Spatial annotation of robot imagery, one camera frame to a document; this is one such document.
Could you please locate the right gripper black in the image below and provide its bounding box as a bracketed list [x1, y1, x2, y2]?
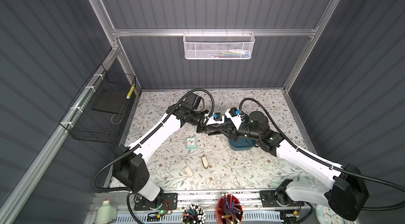
[217, 119, 259, 142]

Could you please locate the beige staple remover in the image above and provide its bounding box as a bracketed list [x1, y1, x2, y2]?
[201, 154, 209, 169]

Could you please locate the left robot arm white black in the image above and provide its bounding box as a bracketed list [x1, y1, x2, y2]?
[91, 88, 215, 208]

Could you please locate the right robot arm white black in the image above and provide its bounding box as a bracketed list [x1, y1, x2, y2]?
[225, 107, 405, 221]

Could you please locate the teal plastic tray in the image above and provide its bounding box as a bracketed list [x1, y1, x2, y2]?
[228, 137, 257, 151]

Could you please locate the small mint alarm clock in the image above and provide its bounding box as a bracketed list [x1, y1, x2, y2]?
[186, 137, 198, 150]

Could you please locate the yellow marker pen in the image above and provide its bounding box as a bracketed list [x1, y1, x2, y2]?
[126, 84, 135, 99]

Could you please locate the red pencil cup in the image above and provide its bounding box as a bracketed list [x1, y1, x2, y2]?
[214, 193, 244, 224]

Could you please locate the black pen holder cup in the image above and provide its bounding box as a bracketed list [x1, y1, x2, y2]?
[181, 204, 206, 224]

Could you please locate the pale blue round clock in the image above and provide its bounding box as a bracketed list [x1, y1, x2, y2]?
[315, 205, 345, 224]

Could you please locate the white glue bottle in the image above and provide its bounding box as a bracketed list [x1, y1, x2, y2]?
[94, 199, 118, 224]

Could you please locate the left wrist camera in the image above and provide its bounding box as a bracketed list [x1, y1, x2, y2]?
[207, 113, 220, 124]

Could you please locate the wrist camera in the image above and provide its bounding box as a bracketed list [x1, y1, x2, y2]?
[207, 113, 220, 124]
[225, 107, 243, 130]

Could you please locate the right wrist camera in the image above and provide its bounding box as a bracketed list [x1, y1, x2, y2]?
[225, 107, 243, 130]

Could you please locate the white wire wall basket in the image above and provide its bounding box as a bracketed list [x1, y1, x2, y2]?
[182, 31, 255, 60]

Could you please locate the black wire wall basket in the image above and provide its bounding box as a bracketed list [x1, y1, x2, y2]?
[60, 66, 137, 143]

